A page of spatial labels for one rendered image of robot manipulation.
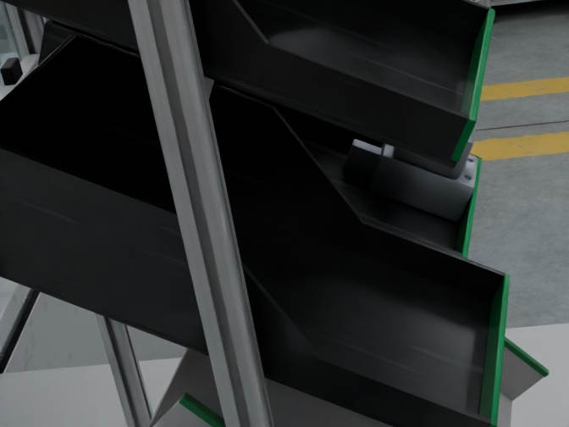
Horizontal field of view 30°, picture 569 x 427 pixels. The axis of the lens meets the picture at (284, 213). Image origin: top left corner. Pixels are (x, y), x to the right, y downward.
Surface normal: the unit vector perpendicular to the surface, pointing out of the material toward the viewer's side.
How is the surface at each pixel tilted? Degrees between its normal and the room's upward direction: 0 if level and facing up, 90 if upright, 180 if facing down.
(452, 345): 25
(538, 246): 0
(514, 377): 90
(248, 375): 90
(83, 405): 0
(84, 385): 0
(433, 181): 90
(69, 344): 90
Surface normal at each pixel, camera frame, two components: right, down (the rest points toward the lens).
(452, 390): 0.27, -0.79
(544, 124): -0.15, -0.86
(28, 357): 0.99, -0.11
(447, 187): -0.21, 0.51
